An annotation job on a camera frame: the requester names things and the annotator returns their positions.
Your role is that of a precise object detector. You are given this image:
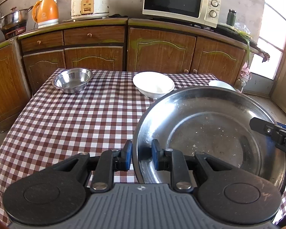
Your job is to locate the green thermos bottle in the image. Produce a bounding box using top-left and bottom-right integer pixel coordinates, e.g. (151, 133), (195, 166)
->
(226, 9), (237, 26)

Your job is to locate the white rice cooker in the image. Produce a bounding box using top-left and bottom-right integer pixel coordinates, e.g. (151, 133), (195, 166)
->
(70, 0), (109, 21)

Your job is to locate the wooden kitchen cabinet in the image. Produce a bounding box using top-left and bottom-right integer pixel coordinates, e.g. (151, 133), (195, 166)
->
(0, 18), (264, 132)

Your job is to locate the small steel bowl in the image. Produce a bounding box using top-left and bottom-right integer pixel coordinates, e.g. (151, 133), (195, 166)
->
(52, 68), (92, 94)

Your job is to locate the medium steel plate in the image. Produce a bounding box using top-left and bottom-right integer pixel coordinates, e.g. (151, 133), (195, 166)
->
(132, 86), (286, 192)

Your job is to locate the white ceramic bowl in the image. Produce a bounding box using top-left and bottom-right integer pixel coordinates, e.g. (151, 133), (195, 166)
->
(133, 71), (175, 99)

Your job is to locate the black induction cooker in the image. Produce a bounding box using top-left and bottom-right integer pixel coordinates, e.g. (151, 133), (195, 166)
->
(214, 23), (252, 41)

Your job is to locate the pink cloth on shelf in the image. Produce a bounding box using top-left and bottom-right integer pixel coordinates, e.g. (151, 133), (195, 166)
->
(239, 62), (252, 85)

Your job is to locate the orange electric kettle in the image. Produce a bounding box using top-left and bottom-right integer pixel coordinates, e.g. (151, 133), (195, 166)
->
(32, 0), (59, 28)

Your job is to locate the steel pot on cooker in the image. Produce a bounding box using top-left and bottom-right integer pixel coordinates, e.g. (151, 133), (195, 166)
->
(0, 6), (33, 40)

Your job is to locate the blue patterned porcelain bowl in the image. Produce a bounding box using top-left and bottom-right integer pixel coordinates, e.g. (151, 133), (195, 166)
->
(208, 80), (235, 91)

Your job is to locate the cream microwave oven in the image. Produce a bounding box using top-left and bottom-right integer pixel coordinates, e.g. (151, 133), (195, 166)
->
(142, 0), (221, 28)

